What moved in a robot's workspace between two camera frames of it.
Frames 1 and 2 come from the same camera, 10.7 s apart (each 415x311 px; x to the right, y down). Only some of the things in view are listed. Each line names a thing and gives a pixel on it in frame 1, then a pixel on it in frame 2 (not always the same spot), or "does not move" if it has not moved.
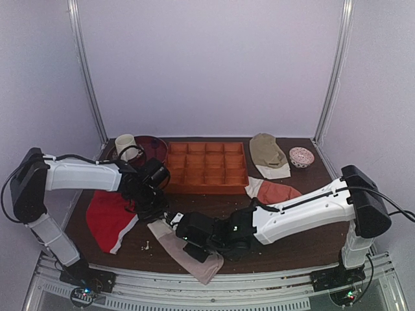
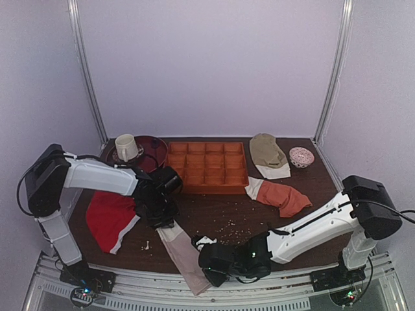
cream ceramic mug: (122, 141) does not move
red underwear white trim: (108, 218) does not move
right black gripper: (181, 232) → (208, 263)
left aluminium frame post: (73, 8) does not move
